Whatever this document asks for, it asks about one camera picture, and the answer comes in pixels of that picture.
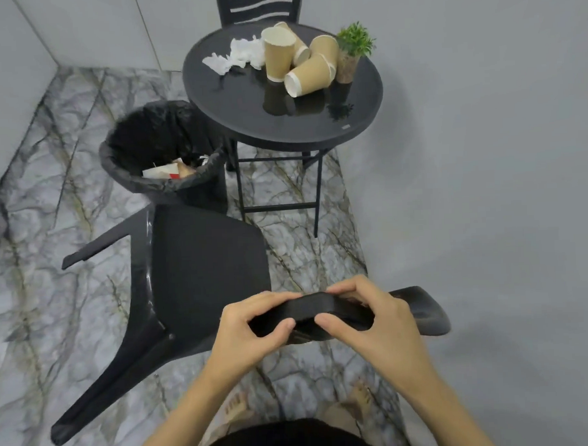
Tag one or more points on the person's left hand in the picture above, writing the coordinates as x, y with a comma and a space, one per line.
233, 337

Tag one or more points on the person's right hand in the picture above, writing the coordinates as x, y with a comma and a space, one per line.
391, 335

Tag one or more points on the person's right thumb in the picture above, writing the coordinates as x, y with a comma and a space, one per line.
338, 327

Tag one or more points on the person's left thumb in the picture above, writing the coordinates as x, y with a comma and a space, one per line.
275, 332

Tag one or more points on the black plastic chair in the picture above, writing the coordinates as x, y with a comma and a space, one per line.
203, 268

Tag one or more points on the person's right forearm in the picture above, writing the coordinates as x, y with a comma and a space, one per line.
446, 413

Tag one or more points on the person's left forearm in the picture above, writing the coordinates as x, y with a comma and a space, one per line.
181, 420

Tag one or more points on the person's right foot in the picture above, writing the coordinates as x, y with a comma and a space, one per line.
364, 397

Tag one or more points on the person's foot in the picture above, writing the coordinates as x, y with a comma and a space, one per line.
364, 397
235, 409

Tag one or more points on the person's left foot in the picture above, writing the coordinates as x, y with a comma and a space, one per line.
235, 409

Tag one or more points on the person's black shirt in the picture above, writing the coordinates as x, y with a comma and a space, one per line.
289, 442

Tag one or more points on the black trash bin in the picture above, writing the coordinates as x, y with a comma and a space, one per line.
207, 195

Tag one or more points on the crumpled trash scraps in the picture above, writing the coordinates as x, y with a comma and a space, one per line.
194, 165

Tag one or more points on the white and red carton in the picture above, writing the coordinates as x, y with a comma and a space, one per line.
159, 171

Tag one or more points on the black round folding table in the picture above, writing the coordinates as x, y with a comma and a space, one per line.
250, 113

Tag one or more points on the black bin liner bag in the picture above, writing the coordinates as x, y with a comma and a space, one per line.
149, 132

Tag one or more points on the crumpled white tissue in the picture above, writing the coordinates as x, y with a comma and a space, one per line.
245, 52
217, 63

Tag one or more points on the upright brown paper cup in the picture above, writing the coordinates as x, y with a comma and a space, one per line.
279, 55

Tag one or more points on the small green potted plant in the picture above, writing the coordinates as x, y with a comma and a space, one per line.
354, 45

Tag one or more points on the black slatted-back chair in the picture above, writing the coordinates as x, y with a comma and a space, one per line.
260, 3

